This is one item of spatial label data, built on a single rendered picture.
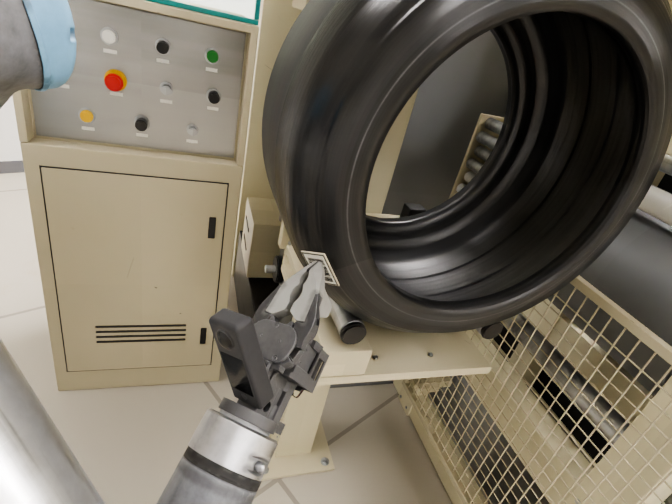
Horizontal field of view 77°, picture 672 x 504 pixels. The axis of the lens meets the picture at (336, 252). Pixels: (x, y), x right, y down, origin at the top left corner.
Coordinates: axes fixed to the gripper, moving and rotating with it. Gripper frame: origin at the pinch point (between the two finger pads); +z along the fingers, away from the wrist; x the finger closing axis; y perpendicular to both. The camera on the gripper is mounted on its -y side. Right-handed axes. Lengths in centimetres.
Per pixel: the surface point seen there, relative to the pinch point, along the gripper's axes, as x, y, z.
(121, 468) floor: -86, 66, -48
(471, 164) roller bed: -3, 43, 61
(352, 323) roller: -1.2, 16.9, -0.2
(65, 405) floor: -117, 57, -41
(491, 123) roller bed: 1, 35, 67
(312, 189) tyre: 1.8, -8.8, 5.7
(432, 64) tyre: 14.3, -14.9, 18.4
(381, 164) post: -14.1, 22.0, 39.6
